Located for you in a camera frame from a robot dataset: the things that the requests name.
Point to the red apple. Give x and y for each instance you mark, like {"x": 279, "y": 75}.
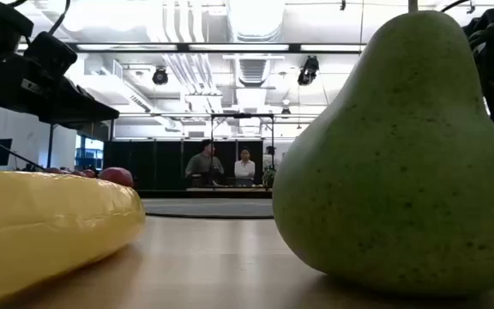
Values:
{"x": 116, "y": 176}

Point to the yellow banana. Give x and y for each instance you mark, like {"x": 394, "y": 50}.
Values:
{"x": 37, "y": 223}

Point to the black ceiling spot lamp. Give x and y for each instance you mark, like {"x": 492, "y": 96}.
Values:
{"x": 160, "y": 76}
{"x": 308, "y": 70}

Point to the person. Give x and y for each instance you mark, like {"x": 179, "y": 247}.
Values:
{"x": 244, "y": 168}
{"x": 269, "y": 156}
{"x": 204, "y": 165}

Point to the black partition wall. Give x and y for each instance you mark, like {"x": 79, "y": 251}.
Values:
{"x": 144, "y": 165}

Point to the black background station frame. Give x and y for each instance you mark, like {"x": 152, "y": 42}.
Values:
{"x": 242, "y": 115}

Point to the black ceiling light rail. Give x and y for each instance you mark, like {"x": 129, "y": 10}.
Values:
{"x": 294, "y": 47}

